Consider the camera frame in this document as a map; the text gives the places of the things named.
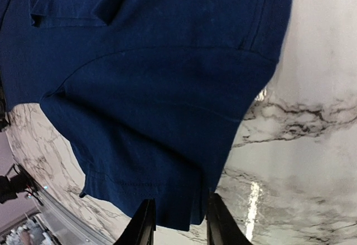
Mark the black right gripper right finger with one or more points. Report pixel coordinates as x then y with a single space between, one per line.
222 229

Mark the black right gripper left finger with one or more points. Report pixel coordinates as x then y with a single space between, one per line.
140 230

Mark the navy blue t-shirt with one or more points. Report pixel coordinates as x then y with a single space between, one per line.
149 93

